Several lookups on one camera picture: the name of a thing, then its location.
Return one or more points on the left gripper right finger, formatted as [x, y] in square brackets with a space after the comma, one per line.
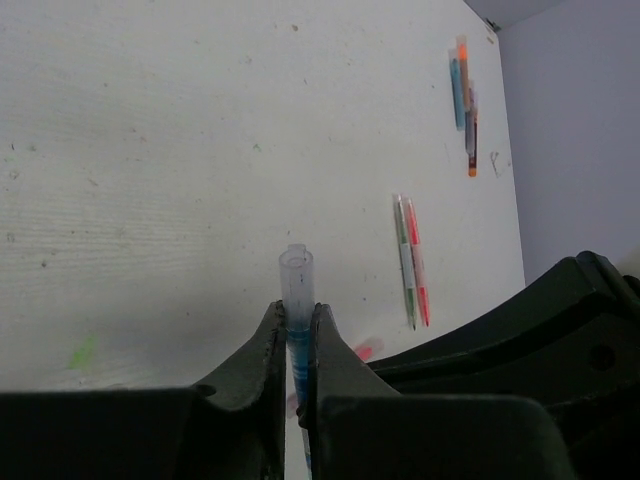
[359, 427]

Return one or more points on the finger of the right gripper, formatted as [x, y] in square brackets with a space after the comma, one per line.
[572, 333]

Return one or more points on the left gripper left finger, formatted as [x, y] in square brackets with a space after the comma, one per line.
[228, 425]

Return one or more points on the green thin pen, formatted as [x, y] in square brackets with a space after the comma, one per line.
[405, 261]

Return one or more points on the blue gel pen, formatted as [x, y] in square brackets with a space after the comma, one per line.
[297, 291]

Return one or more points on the red highlighter pen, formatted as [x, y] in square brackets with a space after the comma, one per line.
[419, 270]

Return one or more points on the dark red pen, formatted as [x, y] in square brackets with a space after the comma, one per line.
[366, 351]

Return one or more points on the purple red pen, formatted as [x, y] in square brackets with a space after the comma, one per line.
[471, 131]

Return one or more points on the light blue pen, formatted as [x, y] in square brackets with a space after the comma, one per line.
[457, 90]

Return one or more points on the orange tipped pen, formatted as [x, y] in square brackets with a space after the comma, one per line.
[462, 53]

